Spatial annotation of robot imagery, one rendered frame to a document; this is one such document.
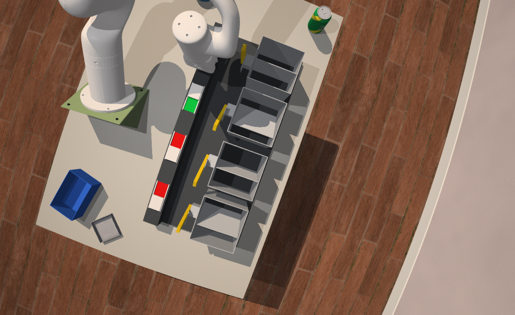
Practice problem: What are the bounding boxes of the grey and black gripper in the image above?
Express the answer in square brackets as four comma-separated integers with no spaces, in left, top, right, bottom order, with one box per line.
[183,54,218,74]

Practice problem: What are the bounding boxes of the green drink can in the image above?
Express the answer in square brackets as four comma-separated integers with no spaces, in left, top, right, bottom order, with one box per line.
[308,6,331,34]

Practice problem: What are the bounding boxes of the blue open bin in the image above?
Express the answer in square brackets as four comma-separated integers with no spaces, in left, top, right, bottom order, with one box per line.
[50,169,101,221]

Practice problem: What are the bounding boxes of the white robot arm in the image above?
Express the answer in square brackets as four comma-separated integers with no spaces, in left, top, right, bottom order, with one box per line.
[59,0,240,113]

